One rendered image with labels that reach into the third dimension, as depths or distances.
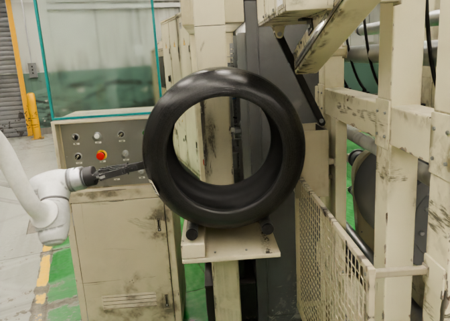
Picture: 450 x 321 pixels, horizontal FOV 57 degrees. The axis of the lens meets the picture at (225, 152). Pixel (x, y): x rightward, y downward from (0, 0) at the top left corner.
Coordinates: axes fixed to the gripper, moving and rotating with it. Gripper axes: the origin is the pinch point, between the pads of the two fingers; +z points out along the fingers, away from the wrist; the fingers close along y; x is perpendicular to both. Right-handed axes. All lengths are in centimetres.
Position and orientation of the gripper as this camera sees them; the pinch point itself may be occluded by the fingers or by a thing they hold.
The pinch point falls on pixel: (137, 165)
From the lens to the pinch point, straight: 160.4
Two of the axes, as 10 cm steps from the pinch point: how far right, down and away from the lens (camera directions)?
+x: 2.0, 9.5, 2.3
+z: 9.8, -2.1, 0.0
